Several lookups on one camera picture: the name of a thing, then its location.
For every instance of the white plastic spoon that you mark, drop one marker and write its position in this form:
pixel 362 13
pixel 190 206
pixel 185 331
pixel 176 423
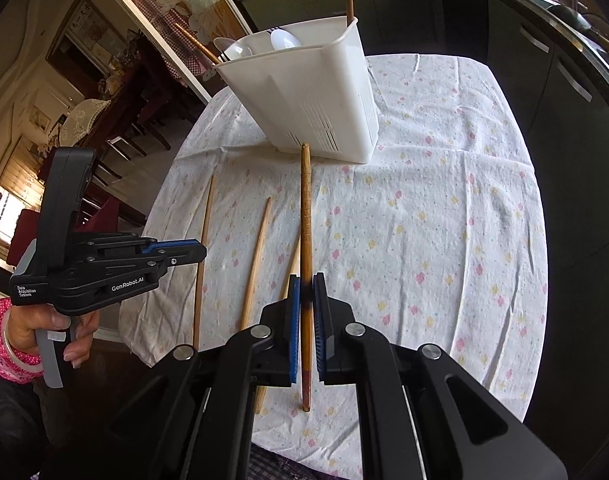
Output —
pixel 284 40

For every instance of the silver bangle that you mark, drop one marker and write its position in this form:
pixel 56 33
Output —
pixel 22 362

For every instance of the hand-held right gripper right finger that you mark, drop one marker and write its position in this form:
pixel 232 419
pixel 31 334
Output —
pixel 320 330

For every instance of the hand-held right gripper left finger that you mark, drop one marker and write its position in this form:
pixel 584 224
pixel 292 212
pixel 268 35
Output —
pixel 294 330

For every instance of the white plastic utensil holder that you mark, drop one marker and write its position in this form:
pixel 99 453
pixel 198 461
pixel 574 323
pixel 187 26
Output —
pixel 309 90

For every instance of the red checked apron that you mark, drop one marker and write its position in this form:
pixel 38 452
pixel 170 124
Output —
pixel 159 15

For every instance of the person's left hand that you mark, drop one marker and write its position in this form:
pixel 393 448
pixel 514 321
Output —
pixel 27 325

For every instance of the floral white tablecloth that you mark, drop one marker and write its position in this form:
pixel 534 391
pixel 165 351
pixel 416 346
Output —
pixel 424 240

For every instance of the dark pan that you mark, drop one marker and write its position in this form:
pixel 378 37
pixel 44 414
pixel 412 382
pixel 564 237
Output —
pixel 579 17

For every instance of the white lace food cover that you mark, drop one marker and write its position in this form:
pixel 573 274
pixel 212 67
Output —
pixel 84 120

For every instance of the dark wooden dining chair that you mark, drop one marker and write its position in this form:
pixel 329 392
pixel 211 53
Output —
pixel 134 125

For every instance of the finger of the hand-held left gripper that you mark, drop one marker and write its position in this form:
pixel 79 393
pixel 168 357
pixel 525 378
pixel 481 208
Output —
pixel 184 259
pixel 174 246

